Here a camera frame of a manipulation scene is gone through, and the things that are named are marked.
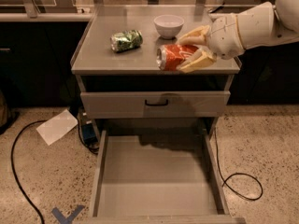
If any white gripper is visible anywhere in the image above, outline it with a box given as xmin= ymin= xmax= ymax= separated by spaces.
xmin=177 ymin=14 xmax=245 ymax=73

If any red coke can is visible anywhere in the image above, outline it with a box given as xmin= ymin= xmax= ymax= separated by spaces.
xmin=156 ymin=44 xmax=198 ymax=71

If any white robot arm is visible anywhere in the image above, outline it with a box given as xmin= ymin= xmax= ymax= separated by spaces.
xmin=177 ymin=0 xmax=299 ymax=73

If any green soda can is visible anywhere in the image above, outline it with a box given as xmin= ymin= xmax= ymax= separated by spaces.
xmin=110 ymin=30 xmax=143 ymax=52

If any grey cabinet with counter top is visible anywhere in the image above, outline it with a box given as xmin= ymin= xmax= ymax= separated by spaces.
xmin=72 ymin=6 xmax=240 ymax=129

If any closed grey top drawer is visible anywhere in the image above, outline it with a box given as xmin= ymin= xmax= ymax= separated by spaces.
xmin=80 ymin=91 xmax=230 ymax=119

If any open grey middle drawer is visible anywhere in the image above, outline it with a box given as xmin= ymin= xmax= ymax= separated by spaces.
xmin=74 ymin=131 xmax=247 ymax=224

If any white ceramic bowl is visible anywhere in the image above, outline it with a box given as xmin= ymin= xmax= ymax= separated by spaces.
xmin=153 ymin=15 xmax=184 ymax=39

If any blue power box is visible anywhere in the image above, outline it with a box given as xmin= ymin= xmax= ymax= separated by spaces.
xmin=78 ymin=108 xmax=97 ymax=149

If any white paper sheet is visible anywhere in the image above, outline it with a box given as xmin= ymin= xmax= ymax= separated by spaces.
xmin=36 ymin=109 xmax=78 ymax=146

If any blue tape cross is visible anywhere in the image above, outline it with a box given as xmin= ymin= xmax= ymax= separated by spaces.
xmin=51 ymin=204 xmax=86 ymax=224

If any black drawer handle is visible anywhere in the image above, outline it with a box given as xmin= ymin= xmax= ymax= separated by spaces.
xmin=144 ymin=99 xmax=169 ymax=106

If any black floor cable right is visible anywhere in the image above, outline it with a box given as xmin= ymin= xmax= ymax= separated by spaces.
xmin=213 ymin=126 xmax=263 ymax=202

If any black floor cable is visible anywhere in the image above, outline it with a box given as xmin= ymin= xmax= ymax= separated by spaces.
xmin=10 ymin=119 xmax=48 ymax=224
xmin=213 ymin=126 xmax=263 ymax=202

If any black floor cable left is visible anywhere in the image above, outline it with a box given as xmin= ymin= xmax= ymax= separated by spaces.
xmin=10 ymin=119 xmax=48 ymax=224

